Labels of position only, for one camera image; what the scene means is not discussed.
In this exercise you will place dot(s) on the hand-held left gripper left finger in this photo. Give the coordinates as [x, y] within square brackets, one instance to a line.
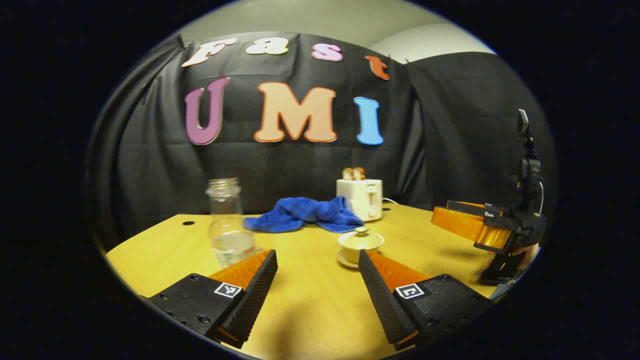
[252, 295]

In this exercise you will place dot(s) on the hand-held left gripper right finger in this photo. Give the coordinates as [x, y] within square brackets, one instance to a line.
[382, 295]

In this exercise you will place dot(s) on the white toaster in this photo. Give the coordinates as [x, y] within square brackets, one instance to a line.
[357, 197]

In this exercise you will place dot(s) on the blue towel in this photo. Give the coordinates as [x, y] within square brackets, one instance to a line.
[305, 212]

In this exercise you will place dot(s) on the black backdrop cloth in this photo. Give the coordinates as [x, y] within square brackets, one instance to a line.
[280, 165]

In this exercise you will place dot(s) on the clear water bottle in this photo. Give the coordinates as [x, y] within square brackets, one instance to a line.
[227, 240]

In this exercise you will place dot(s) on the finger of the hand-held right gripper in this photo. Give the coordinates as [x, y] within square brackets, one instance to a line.
[475, 207]
[465, 225]

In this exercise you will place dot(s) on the white saucer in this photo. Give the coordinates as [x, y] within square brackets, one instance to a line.
[343, 261]

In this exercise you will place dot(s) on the white teacup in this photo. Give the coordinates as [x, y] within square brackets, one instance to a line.
[356, 254]

